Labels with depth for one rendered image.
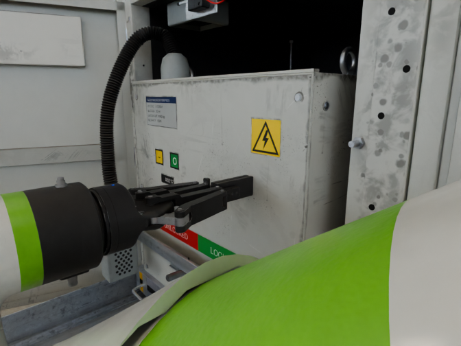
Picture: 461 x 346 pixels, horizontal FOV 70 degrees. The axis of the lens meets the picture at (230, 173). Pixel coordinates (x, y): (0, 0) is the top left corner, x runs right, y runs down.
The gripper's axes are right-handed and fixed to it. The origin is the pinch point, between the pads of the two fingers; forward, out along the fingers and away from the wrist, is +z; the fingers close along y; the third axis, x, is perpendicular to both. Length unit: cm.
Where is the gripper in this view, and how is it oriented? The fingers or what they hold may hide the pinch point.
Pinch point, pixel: (232, 189)
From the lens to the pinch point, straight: 48.7
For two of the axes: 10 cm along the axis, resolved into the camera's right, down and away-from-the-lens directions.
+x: 0.0, -9.7, -2.3
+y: 6.6, 1.7, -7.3
